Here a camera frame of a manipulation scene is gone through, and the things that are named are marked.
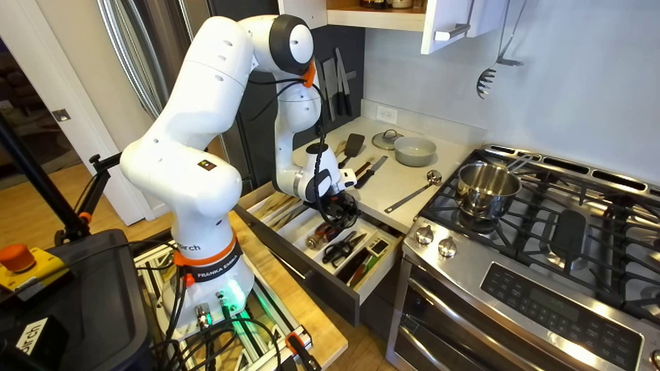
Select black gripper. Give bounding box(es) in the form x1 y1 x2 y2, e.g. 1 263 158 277
315 188 360 232

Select black handled scissors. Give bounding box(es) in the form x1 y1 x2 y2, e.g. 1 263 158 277
319 229 367 268

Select red handled scissors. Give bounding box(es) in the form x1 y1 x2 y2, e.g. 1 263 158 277
304 223 338 252

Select wooden kitchen drawer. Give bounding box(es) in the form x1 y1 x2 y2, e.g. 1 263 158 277
232 181 405 326

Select white plastic cutlery tray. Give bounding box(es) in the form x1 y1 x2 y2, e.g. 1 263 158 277
250 191 401 290

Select wooden forked spatula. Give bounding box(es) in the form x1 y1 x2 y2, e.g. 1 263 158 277
255 193 312 230

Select black spatula turner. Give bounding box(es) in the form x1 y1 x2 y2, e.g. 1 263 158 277
336 132 367 170

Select long steel spoon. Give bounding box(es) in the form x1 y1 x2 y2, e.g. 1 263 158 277
381 169 445 216

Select glass pot lid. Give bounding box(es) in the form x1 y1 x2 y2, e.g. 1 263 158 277
368 127 408 153

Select wooden robot mounting table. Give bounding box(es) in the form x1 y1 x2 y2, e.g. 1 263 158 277
131 207 351 371

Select grey ceramic bowl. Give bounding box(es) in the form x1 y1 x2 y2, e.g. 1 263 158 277
391 134 438 169

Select hanging wide blade knife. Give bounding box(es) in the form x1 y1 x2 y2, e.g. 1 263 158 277
319 56 340 123

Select hanging kitchen knife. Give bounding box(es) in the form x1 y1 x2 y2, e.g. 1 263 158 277
331 46 354 119

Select steel saucepan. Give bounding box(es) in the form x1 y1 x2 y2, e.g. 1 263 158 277
454 153 546 223

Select hanging slotted spoon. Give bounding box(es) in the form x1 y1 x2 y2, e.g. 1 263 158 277
474 0 513 101

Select stainless steel gas range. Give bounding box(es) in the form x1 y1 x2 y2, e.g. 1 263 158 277
384 141 660 371

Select hanging metal spatula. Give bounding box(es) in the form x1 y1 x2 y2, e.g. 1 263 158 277
492 0 527 68

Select stainless steel refrigerator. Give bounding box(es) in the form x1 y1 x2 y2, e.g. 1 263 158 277
92 0 367 198

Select black equipment case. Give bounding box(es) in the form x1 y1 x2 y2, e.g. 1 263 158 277
0 229 154 371

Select emergency stop button box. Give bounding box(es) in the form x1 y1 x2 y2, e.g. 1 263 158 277
0 241 70 295

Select green handled kitchen tool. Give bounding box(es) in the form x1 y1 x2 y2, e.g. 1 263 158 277
346 241 388 288

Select black handled knife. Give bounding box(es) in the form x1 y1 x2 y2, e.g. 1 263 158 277
356 155 389 191

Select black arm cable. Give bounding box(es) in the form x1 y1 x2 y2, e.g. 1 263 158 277
245 72 333 207

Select white wall outlet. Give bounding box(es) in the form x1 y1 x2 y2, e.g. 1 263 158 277
375 102 401 126

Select black base cable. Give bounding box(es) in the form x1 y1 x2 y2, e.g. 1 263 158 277
150 269 223 371

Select white wall cabinet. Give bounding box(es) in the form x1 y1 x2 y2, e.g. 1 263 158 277
276 0 512 58

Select black camera tripod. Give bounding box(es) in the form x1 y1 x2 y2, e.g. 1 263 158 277
0 111 123 246

